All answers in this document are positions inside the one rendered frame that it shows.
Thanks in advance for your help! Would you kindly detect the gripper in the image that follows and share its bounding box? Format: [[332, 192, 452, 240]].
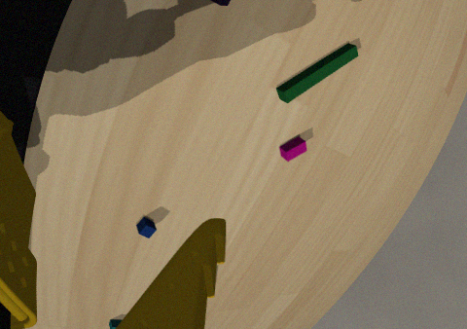
[[116, 218, 226, 329]]

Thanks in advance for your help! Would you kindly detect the turquoise rod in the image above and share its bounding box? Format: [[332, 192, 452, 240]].
[[109, 319, 121, 329]]

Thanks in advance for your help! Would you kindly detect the magenta rectangular block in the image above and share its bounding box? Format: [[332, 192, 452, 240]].
[[279, 136, 306, 162]]

